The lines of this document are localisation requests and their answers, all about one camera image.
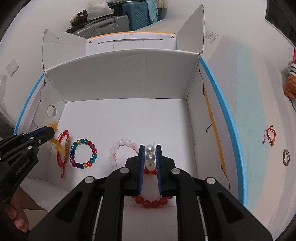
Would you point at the grey suitcase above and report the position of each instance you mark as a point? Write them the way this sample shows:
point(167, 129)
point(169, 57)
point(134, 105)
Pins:
point(104, 26)

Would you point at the striped bed sheet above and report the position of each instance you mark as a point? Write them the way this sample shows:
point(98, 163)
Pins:
point(254, 104)

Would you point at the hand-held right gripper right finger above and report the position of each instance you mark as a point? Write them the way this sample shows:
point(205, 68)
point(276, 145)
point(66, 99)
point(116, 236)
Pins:
point(158, 166)

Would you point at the teal cloth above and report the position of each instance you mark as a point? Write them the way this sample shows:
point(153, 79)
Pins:
point(152, 10)

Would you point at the yellow amber charm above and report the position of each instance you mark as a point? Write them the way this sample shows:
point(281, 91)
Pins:
point(59, 147)

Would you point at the blue yellow cardboard box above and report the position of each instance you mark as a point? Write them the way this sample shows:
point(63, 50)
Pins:
point(138, 115)

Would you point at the striped red brown pillow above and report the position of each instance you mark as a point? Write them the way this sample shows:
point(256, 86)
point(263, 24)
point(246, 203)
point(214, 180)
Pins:
point(291, 78)

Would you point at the person's left hand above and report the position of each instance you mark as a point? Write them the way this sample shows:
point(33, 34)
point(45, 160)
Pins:
point(19, 215)

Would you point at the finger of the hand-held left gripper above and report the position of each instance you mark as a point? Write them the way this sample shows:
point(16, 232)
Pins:
point(44, 131)
point(41, 140)

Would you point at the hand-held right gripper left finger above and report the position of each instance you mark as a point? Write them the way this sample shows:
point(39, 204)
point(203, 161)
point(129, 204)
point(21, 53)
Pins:
point(141, 166)

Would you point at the white wall socket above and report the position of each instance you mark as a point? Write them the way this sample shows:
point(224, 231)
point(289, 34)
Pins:
point(12, 66)

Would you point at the teal suitcase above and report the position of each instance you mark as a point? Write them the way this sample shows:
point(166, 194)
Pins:
point(136, 14)

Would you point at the clear plastic bag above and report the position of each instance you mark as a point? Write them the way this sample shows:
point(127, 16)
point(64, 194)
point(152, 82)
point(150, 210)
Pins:
point(97, 9)

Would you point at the dark window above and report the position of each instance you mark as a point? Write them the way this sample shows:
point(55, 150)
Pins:
point(282, 18)

